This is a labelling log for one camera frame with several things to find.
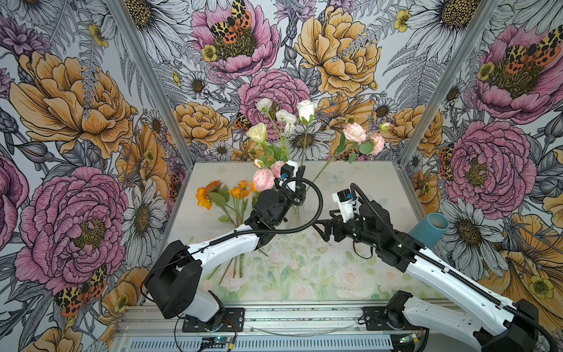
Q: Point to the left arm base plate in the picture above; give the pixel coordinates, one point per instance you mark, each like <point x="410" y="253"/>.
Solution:
<point x="233" y="320"/>

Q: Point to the teal cylindrical vase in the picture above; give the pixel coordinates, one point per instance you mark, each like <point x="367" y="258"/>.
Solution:
<point x="430" y="230"/>

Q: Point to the pink carnation flower stem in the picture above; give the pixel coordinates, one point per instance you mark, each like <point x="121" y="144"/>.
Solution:
<point x="355" y="141"/>

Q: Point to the left aluminium corner post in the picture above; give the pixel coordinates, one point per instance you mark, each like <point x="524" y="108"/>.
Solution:
<point x="136" y="50"/>

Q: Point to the light pink peony stem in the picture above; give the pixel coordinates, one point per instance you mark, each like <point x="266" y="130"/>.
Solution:
<point x="265" y="176"/>

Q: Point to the green circuit board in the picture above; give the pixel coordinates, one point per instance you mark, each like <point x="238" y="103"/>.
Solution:
<point x="217" y="342"/>

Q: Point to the aluminium front rail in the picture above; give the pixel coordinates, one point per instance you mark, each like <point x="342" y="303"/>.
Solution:
<point x="302" y="319"/>

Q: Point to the aluminium corner post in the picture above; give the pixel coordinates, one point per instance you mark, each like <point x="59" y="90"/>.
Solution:
<point x="136" y="50"/>
<point x="483" y="15"/>

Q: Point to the clear glass vase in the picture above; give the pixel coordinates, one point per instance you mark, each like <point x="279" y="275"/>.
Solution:
<point x="297" y="215"/>

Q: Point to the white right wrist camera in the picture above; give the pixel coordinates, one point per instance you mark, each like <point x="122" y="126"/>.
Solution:
<point x="346" y="201"/>

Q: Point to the pink rosebud stem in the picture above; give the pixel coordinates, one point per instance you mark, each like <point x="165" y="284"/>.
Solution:
<point x="306" y="110"/>

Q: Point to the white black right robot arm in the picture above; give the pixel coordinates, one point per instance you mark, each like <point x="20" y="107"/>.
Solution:
<point x="483" y="319"/>

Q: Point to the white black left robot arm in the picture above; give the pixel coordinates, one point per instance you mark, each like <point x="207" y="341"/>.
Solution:
<point x="173" y="281"/>

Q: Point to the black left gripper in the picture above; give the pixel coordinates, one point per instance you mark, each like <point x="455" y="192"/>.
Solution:
<point x="289" y="193"/>

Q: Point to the orange daisy flower stem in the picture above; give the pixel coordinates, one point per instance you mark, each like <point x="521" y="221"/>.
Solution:
<point x="215" y="195"/>

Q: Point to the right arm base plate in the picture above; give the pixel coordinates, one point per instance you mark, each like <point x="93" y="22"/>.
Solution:
<point x="376" y="318"/>

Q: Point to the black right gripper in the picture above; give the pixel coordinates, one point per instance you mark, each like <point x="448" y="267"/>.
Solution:
<point x="336" y="226"/>

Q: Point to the right aluminium corner post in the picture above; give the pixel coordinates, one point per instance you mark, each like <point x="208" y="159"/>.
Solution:
<point x="483" y="15"/>

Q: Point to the orange yellow ranunculus stem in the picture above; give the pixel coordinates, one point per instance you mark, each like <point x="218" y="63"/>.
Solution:
<point x="232" y="201"/>

